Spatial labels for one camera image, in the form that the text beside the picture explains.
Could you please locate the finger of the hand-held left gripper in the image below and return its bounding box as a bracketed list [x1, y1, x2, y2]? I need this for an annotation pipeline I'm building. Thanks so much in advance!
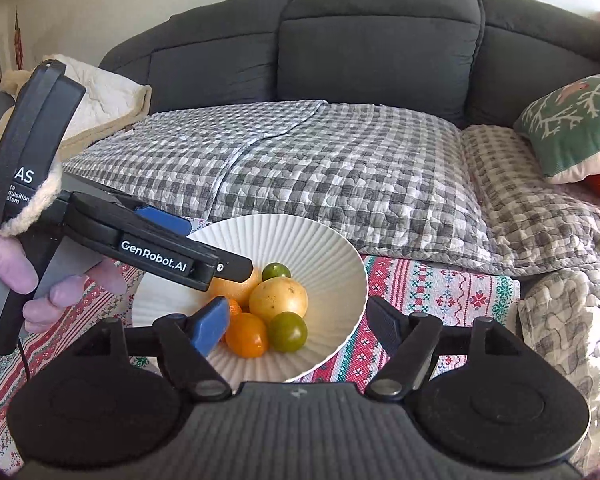
[129, 200, 192, 238]
[114, 221, 254, 292]

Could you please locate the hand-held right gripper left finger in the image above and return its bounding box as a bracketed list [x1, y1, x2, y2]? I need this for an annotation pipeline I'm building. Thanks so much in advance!
[77, 296, 231, 402]

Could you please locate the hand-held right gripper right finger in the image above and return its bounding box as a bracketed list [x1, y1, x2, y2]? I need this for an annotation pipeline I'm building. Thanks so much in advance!
[365, 296, 526, 402]

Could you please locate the orange tomato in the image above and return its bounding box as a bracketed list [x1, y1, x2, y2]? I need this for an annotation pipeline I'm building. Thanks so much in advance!
[224, 312, 271, 359]

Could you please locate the large yellow-orange tomato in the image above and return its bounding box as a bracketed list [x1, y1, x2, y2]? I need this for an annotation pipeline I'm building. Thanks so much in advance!
[207, 267, 264, 312]

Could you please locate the yellow passion fruit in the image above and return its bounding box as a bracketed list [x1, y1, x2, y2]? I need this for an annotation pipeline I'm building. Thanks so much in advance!
[249, 278, 309, 324]

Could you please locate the green tomato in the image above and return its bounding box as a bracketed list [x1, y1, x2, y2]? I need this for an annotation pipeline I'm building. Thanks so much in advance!
[261, 262, 292, 282]
[268, 311, 309, 353]

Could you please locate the white ribbed plate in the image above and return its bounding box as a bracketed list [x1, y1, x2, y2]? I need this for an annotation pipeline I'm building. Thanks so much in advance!
[131, 213, 370, 385]

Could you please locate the person's left hand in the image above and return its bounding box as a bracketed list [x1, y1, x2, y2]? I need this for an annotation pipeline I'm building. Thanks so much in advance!
[0, 221, 131, 334]

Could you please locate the red green patterned blanket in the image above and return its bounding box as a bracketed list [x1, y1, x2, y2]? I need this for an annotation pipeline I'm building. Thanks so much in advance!
[0, 217, 523, 476]

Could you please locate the cream fleece blanket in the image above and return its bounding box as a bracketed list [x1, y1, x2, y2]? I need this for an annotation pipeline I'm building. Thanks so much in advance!
[0, 54, 152, 163]

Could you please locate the grey checked quilt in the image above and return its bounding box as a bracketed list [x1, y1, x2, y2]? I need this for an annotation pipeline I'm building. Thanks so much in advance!
[62, 100, 492, 257]

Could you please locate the grey leaf-pattern fringed throw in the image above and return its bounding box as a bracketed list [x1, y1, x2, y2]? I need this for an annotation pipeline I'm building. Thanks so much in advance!
[517, 260, 600, 476]

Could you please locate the beige checked quilt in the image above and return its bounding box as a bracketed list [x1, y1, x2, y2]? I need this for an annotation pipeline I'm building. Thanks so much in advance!
[460, 125, 600, 279]

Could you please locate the dark grey sofa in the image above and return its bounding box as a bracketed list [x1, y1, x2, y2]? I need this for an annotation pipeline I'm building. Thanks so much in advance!
[97, 0, 600, 129]

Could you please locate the green snowflake pillow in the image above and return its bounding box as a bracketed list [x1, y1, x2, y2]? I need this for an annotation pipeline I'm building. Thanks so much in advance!
[513, 74, 600, 185]

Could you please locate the cream fuzzy strap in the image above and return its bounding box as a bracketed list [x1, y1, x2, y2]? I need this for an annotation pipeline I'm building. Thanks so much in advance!
[0, 59, 66, 237]

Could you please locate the red wall hanging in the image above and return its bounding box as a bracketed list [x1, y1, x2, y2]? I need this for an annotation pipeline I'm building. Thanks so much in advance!
[12, 7, 27, 70]

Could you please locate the black cable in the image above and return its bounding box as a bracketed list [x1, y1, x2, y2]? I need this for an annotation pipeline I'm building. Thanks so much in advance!
[16, 339, 33, 382]

